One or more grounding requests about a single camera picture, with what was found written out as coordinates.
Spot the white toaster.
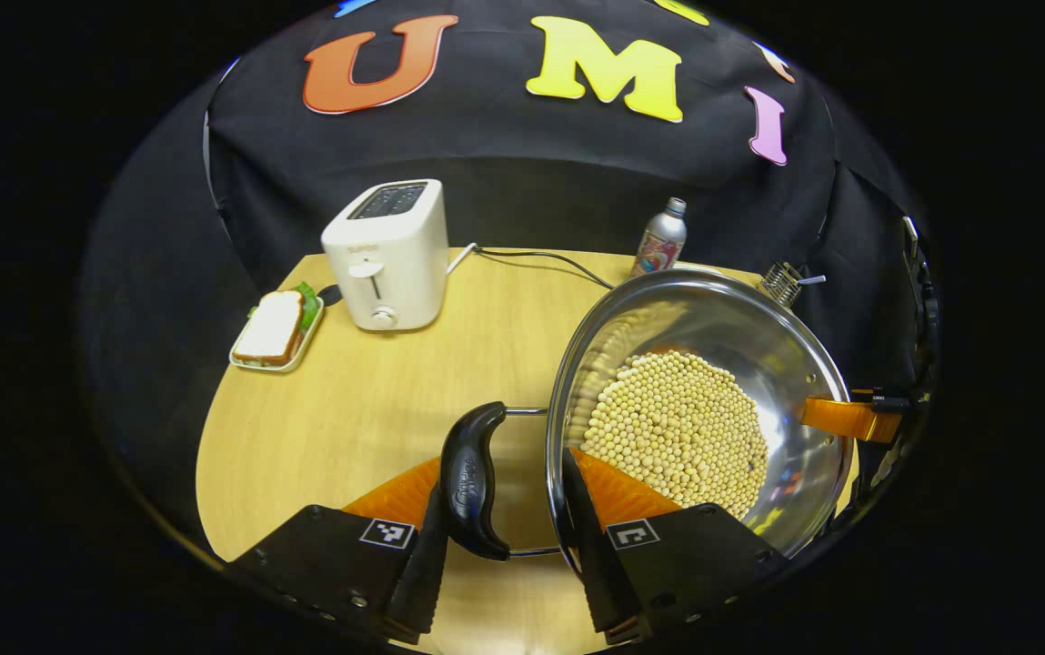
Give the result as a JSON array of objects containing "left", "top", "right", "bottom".
[{"left": 320, "top": 178, "right": 451, "bottom": 334}]

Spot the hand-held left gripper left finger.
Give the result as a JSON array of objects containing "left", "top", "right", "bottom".
[{"left": 226, "top": 455, "right": 452, "bottom": 642}]

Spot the silver bottle with pink label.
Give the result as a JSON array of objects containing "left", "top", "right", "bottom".
[{"left": 630, "top": 196, "right": 689, "bottom": 279}]

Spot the steel pot with black handles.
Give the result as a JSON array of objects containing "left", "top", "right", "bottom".
[{"left": 438, "top": 267, "right": 856, "bottom": 562}]

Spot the wire mesh utensil holder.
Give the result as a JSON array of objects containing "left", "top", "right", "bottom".
[{"left": 758, "top": 261, "right": 806, "bottom": 309}]

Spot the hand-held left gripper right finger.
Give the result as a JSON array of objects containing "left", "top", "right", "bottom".
[{"left": 561, "top": 448, "right": 791, "bottom": 644}]

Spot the black backdrop cloth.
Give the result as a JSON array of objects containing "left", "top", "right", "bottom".
[{"left": 76, "top": 0, "right": 941, "bottom": 547}]

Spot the sandwich with lettuce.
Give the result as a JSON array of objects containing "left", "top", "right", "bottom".
[{"left": 233, "top": 281, "right": 322, "bottom": 368}]

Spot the heap of yellow soybeans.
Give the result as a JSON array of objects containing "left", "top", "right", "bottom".
[{"left": 580, "top": 349, "right": 770, "bottom": 521}]

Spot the black power cable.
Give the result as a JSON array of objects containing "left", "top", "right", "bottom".
[{"left": 475, "top": 247, "right": 619, "bottom": 291}]

